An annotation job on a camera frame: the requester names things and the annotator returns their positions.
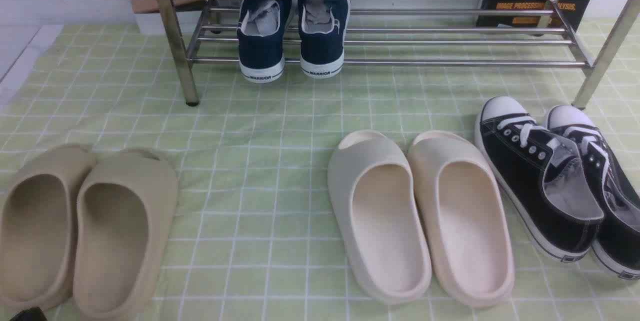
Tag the black canvas sneaker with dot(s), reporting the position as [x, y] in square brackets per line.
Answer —
[543, 175]
[617, 244]

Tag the metal shoe rack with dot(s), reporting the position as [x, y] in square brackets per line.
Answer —
[552, 29]

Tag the left cream slide slipper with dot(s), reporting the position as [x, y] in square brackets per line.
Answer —
[371, 190]

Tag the cream slide slipper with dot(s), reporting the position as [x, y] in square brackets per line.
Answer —
[463, 218]
[371, 190]

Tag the right navy blue sneaker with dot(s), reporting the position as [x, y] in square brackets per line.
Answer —
[322, 28]

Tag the navy blue sneaker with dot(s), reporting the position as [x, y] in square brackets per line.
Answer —
[322, 28]
[261, 28]

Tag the left navy blue sneaker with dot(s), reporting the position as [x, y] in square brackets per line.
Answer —
[261, 28]

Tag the right cream slide slipper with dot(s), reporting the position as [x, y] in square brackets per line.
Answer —
[463, 218]

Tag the right tan slide slipper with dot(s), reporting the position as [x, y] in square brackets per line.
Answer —
[125, 209]

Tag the tan slide slipper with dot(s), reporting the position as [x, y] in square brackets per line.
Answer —
[39, 227]
[125, 209]

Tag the left tan slide slipper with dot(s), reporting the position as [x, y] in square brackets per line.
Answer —
[39, 227]

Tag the black object bottom left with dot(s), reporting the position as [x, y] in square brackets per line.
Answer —
[31, 314]

